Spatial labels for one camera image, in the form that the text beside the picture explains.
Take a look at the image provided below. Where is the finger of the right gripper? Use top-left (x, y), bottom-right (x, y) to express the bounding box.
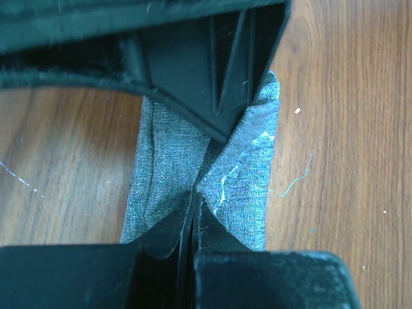
top-left (1, 0), bottom-right (292, 143)

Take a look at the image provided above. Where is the grey cloth napkin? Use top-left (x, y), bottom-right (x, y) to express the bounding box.
top-left (120, 71), bottom-right (281, 251)

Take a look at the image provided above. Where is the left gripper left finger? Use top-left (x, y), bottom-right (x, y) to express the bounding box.
top-left (1, 192), bottom-right (193, 308)

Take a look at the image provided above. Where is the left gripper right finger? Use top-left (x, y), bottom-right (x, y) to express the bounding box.
top-left (192, 194), bottom-right (361, 308)

